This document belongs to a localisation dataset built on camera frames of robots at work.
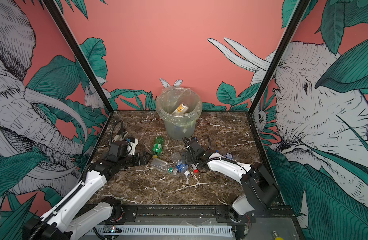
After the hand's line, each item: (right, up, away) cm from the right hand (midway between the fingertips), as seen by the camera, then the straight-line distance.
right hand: (187, 155), depth 87 cm
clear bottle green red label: (-4, +28, +14) cm, 31 cm away
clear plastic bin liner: (-11, +36, +9) cm, 38 cm away
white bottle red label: (+5, -8, +1) cm, 10 cm away
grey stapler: (-47, +9, +15) cm, 50 cm away
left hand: (-22, +2, -7) cm, 24 cm away
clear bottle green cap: (-16, -8, +4) cm, 18 cm away
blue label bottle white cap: (-7, -4, +7) cm, 11 cm away
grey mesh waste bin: (-5, +12, +9) cm, 16 cm away
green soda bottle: (-19, +4, +6) cm, 20 cm away
